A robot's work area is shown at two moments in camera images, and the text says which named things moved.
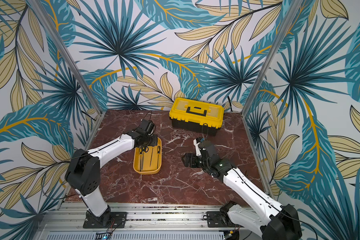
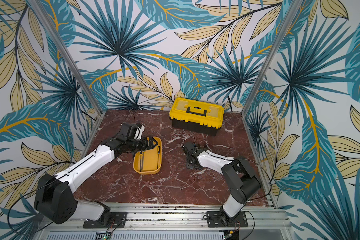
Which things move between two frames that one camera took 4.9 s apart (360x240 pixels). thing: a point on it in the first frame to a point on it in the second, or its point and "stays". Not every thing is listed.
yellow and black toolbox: (205, 117) stays
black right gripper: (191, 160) stays
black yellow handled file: (151, 156) to (140, 153)
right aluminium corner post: (292, 10) stays
